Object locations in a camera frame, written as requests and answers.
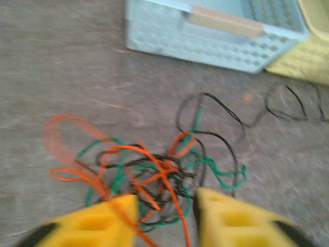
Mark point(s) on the blue plastic basket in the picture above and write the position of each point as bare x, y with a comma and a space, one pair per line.
205, 49

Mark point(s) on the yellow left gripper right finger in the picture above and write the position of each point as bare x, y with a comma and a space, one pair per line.
231, 221

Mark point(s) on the green plastic basket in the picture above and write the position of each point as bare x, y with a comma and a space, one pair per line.
308, 56

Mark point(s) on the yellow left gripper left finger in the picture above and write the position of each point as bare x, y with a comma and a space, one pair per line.
90, 226

